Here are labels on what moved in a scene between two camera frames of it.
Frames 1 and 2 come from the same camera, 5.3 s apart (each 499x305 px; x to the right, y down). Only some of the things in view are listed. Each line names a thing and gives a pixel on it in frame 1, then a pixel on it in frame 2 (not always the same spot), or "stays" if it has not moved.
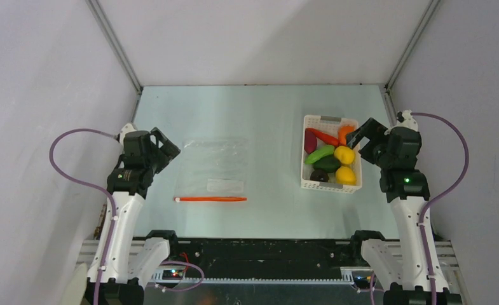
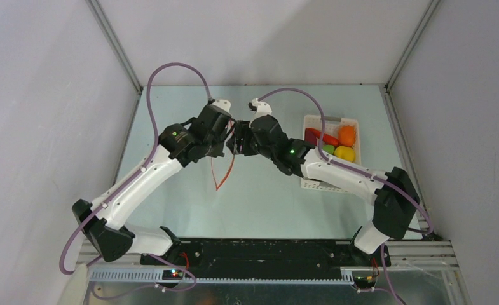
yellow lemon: (344, 154) stays
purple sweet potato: (310, 142) stays
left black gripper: (167, 151) -> (218, 151)
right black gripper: (369, 138) -> (244, 138)
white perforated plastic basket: (330, 124) stays
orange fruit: (344, 129) stays
